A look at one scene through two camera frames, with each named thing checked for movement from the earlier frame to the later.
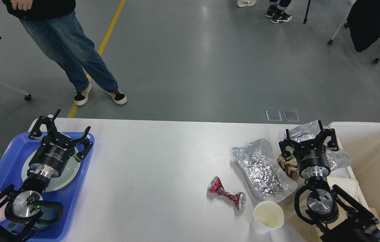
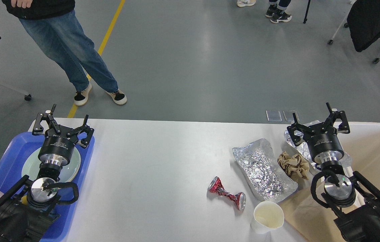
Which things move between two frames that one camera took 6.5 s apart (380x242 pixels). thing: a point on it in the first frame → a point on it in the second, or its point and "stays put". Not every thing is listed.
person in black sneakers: x=277 y=10 stays put
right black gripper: x=312 y=159 → x=323 y=143
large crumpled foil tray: x=257 y=161 stays put
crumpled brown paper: x=290 y=166 stays put
